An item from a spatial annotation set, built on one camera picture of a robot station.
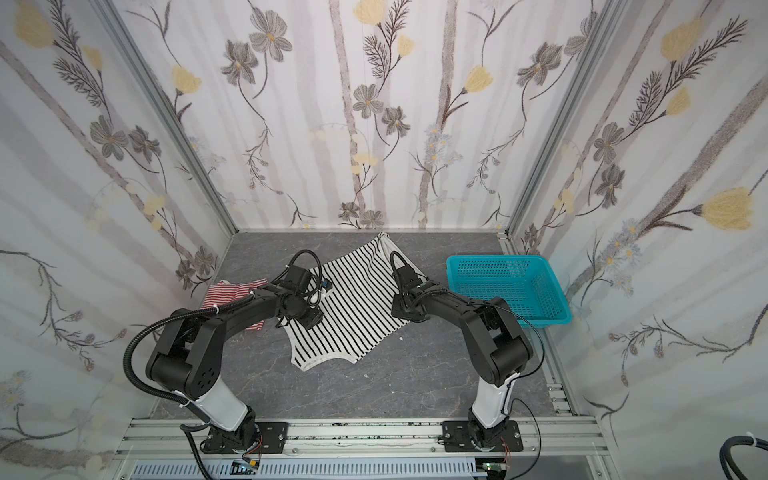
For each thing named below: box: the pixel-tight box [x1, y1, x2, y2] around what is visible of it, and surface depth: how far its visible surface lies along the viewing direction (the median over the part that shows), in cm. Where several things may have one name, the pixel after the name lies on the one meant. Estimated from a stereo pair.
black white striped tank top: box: [282, 232, 427, 371], surface depth 95 cm
